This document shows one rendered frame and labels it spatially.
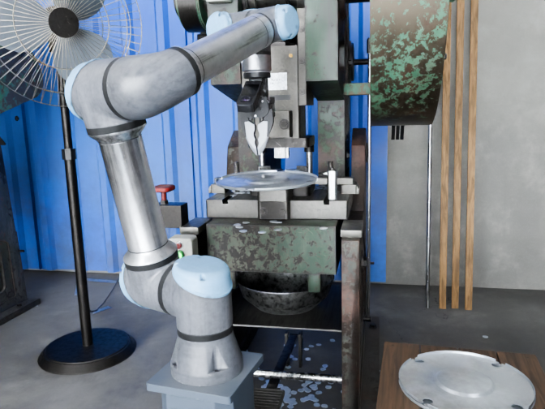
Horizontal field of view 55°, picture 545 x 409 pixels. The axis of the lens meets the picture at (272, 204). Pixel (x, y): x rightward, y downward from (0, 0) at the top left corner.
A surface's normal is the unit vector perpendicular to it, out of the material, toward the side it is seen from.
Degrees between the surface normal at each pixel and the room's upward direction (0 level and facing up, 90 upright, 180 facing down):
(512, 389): 0
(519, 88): 90
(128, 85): 89
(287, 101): 90
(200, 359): 72
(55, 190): 90
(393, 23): 113
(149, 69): 68
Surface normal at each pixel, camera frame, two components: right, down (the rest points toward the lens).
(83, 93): -0.58, 0.28
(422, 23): -0.17, 0.55
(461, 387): -0.03, -0.98
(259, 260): -0.20, 0.18
